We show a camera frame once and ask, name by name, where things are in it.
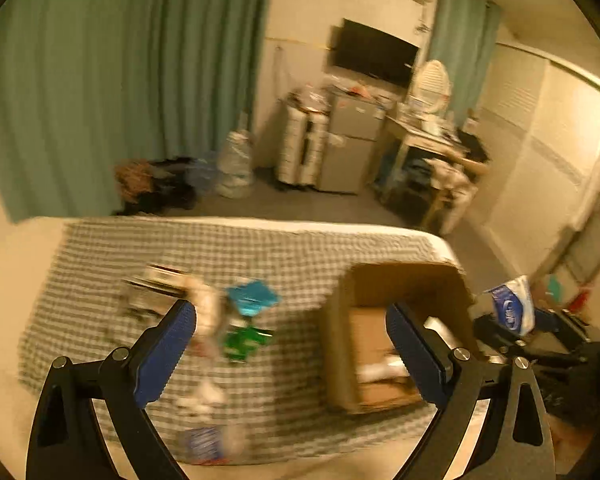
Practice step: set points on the grey mini fridge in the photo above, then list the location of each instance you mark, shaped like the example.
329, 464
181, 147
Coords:
353, 127

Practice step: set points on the brown cardboard box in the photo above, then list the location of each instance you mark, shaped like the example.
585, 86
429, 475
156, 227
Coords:
353, 327

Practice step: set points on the blue foil packet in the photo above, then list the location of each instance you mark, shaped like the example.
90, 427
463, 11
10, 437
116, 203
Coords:
251, 298

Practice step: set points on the white oval mirror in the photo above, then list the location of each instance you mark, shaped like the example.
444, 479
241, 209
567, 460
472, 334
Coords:
430, 90

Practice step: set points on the green curtain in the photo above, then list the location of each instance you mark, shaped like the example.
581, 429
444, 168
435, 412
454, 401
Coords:
88, 84
463, 39

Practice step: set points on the black wall television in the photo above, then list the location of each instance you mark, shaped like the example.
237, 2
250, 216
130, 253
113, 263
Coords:
374, 53

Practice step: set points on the beige small carton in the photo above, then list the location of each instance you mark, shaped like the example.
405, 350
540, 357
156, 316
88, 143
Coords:
156, 290

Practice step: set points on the brown patterned bag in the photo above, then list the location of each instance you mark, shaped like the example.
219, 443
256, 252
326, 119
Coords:
134, 180

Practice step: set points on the white dressing table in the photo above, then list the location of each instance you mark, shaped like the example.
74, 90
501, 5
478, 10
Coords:
429, 179

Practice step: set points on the green snack bag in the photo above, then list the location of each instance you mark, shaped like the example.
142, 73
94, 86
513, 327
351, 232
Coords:
240, 342

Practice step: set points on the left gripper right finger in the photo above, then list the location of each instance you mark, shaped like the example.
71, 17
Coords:
514, 441

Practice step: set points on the checkered green white cloth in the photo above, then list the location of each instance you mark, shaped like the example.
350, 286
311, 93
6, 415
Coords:
278, 395

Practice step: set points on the white suitcase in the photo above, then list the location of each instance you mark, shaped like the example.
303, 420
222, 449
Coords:
302, 147

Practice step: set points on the crumpled white cloth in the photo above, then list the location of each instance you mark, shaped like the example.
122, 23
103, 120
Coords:
210, 307

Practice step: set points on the blue white tissue pack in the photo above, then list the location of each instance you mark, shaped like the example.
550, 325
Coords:
513, 305

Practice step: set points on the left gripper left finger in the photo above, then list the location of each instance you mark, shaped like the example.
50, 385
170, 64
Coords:
66, 441

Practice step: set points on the large clear water bottle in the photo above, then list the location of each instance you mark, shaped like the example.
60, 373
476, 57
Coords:
235, 175

